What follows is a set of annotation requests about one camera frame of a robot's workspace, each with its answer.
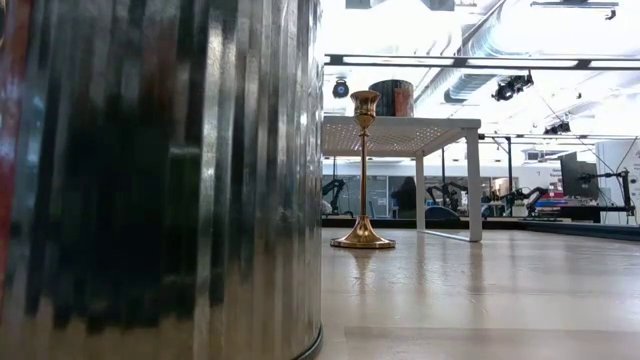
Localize gold brass candlestick holder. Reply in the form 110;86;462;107
329;89;397;250

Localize black background monitor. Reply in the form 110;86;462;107
558;152;601;201

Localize person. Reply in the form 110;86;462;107
392;175;417;220

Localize black aluminium table frame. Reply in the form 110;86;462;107
322;215;640;244

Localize tin can with orange contents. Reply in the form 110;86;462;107
368;78;415;118
0;0;325;360

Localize white perforated metal shelf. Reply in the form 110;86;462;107
322;115;484;244

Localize black overhead rig beam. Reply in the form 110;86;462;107
323;52;640;72

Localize black ceiling track spotlights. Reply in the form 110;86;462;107
491;71;535;103

